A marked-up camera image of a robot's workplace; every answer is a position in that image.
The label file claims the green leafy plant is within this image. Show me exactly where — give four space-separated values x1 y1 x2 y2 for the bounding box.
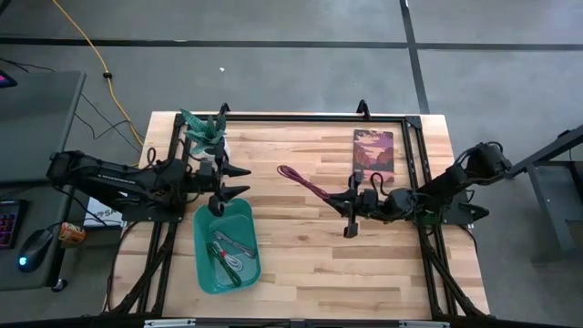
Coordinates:
179 108 228 156

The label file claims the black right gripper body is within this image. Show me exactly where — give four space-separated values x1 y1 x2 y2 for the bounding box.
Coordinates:
343 170 389 240

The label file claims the black aluminium frame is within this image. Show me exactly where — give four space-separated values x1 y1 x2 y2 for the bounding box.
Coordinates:
108 98 491 320

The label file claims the teal plastic bin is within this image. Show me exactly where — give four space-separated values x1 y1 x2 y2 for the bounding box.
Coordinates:
192 198 262 295

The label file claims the notebook with sunset cover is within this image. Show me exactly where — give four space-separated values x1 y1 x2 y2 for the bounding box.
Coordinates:
353 128 395 184

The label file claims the dark green cable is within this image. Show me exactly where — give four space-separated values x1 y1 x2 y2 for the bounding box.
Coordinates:
207 242 243 288

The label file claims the black computer mouse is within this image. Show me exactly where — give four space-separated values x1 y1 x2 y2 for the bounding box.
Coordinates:
16 227 55 273

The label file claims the silver metal bracket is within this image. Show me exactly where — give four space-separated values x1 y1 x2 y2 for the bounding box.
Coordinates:
143 318 197 328
399 320 451 328

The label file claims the purple braided cable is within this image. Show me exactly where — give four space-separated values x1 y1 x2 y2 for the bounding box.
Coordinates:
276 164 336 201

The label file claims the white cable with red tie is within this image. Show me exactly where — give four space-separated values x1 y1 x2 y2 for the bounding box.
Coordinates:
213 241 245 272

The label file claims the black backlit keyboard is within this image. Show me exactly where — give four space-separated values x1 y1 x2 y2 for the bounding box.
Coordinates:
0 199 26 251

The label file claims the small orange box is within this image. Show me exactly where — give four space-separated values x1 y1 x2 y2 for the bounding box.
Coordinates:
57 221 87 243

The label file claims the grey braided cable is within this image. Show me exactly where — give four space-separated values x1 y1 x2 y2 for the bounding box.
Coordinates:
212 230 257 260

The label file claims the black metal stand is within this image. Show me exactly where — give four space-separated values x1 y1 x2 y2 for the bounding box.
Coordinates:
506 123 583 265

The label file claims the white round plant pot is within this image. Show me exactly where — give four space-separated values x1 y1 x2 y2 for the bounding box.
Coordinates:
199 138 231 161

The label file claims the grey desk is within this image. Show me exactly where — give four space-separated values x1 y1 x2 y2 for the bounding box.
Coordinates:
0 69 87 293

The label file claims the yellow extension cord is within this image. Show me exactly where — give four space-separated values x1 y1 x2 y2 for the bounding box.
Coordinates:
50 0 146 148

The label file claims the white printed paper sheet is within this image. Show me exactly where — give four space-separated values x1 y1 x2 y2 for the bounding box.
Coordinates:
83 195 131 228

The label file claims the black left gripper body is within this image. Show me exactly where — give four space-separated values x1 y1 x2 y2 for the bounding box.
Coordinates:
196 143 230 218

